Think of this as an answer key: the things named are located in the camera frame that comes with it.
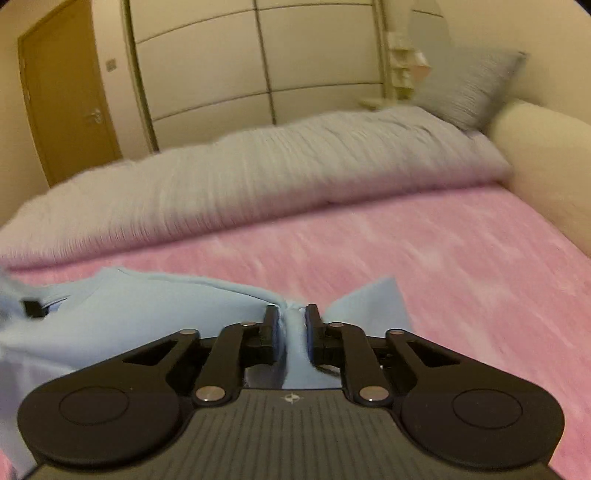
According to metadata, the light blue shirt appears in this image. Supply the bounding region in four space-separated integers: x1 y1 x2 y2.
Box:
0 268 413 480

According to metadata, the grey rounded wall mirror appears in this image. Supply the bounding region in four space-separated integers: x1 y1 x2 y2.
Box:
410 0 451 52

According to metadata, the white panelled wardrobe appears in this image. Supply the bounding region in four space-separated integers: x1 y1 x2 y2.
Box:
122 0 387 153

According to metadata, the pink rose-patterned blanket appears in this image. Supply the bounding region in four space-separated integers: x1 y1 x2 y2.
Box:
0 182 591 480

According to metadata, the white shelf unit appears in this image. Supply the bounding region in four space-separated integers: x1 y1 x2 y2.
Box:
385 30 431 100

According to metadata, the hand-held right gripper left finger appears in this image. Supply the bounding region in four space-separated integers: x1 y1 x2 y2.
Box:
121 305 281 407

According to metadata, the wooden door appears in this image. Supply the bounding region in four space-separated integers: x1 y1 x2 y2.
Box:
17 0 123 188

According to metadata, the grey ribbed pillow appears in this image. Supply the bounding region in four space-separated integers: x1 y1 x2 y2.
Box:
412 46 529 132

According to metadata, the cream padded headboard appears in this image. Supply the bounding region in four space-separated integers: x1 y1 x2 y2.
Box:
488 99 591 260

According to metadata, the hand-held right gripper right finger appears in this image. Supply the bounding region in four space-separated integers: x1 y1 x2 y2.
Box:
305 303 463 407

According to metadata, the grey ribbed duvet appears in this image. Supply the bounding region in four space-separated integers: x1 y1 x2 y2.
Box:
0 105 513 271

